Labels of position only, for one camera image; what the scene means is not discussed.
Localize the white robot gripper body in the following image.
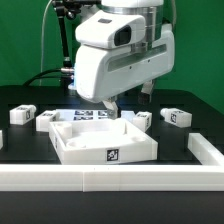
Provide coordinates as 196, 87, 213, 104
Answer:
75, 31, 174, 103

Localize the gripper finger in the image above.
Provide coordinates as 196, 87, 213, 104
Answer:
103, 99, 118, 119

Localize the white square table top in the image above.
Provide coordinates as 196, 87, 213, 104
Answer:
49, 119, 158, 165

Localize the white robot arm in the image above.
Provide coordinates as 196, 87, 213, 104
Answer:
75, 0, 175, 119

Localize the white marker tag sheet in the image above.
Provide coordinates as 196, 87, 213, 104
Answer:
54, 108, 136, 123

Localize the white part at left edge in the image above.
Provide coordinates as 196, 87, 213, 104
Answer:
0, 130, 3, 150

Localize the white L-shaped obstacle fence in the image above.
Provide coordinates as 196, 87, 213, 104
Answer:
0, 133, 224, 192

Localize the black cable bundle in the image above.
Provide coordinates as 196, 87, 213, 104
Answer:
22, 68, 75, 87

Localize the black camera stand pole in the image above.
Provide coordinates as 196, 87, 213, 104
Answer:
52, 0, 81, 67

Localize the white cable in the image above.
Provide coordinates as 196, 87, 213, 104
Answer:
39, 0, 54, 87

